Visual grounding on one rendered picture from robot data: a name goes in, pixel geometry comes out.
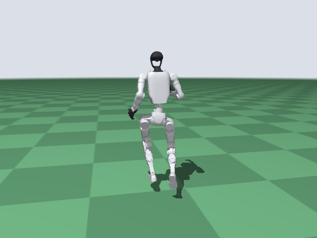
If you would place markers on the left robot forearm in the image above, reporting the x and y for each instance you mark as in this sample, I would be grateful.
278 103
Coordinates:
136 104

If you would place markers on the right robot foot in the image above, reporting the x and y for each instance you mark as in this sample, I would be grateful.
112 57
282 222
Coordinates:
172 180

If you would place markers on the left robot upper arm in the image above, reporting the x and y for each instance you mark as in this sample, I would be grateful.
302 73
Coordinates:
141 85

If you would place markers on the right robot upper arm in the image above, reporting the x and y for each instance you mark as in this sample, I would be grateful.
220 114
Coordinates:
176 85

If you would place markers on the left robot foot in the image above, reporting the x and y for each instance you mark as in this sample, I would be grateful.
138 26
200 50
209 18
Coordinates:
152 177

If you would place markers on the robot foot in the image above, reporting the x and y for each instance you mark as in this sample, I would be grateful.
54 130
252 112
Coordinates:
152 177
172 180

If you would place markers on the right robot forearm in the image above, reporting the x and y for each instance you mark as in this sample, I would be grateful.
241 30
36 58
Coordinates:
173 93

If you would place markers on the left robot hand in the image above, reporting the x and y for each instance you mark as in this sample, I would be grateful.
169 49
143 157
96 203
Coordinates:
131 114

